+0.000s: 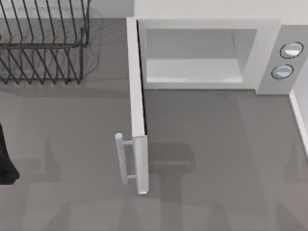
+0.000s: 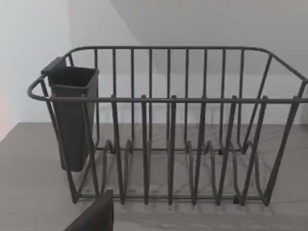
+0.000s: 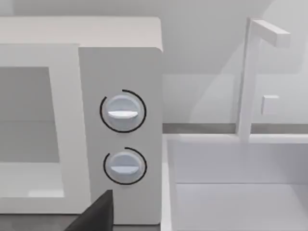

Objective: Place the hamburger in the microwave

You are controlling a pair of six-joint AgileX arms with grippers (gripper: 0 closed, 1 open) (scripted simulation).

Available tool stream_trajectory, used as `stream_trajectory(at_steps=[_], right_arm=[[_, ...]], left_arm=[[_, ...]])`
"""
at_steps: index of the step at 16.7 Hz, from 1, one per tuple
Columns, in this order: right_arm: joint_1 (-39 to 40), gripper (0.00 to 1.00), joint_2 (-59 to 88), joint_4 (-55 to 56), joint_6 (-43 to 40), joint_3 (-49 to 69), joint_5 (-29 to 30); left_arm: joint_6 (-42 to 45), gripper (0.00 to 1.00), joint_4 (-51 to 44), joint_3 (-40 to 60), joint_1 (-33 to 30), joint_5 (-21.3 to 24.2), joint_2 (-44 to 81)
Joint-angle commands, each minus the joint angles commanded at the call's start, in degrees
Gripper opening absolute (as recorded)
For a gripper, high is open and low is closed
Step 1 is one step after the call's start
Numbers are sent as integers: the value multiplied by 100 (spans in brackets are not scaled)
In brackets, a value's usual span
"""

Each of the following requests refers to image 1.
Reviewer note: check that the pale microwave door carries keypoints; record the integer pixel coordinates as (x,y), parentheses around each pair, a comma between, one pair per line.
(138,125)

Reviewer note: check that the pale microwave oven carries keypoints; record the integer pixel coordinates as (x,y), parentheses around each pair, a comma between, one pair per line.
(267,60)

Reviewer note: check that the round microwave knob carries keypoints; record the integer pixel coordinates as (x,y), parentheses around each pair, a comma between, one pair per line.
(282,72)
(291,50)

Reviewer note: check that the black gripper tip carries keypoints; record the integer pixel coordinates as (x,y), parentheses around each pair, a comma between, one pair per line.
(5,166)

